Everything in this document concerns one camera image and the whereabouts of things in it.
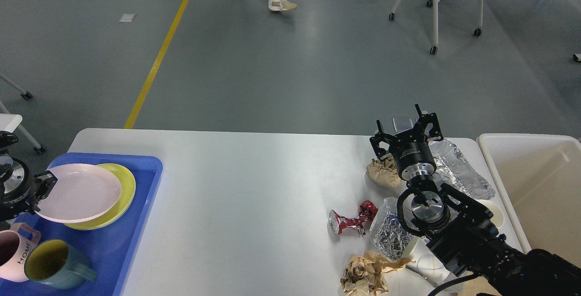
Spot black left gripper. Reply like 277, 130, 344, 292
0, 159, 58, 221

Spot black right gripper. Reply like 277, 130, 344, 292
369, 104, 444, 181

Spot pink plate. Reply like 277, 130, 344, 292
37, 163, 122, 223

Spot pink ribbed mug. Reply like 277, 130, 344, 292
0, 223, 41, 283

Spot teal mug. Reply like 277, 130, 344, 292
24, 239, 98, 290

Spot foil ball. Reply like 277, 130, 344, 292
370, 197, 419, 261

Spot clear plastic wrap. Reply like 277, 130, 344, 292
384, 237, 457, 296

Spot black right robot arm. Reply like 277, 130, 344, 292
369, 105, 581, 296

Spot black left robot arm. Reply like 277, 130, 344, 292
0, 131, 58, 221

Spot crumpled brown paper back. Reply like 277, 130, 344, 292
366, 154, 401, 189

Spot crumpled brown paper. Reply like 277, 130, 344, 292
340, 251, 411, 296
366, 154, 401, 189

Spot crumpled foil sheet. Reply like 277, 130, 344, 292
428, 138, 496, 200

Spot white side table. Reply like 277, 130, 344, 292
0, 74, 46, 154

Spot crushed red can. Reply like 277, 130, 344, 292
328, 200, 378, 236

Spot yellow plate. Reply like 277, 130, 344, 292
64, 163, 136, 231

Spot blue plastic tray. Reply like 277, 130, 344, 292
0, 153, 162, 296

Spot white paper cup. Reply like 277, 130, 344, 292
477, 199, 505, 228

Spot crumpled brown paper front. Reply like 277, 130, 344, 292
340, 251, 411, 296

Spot white plastic bin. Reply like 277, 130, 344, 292
477, 134, 581, 266

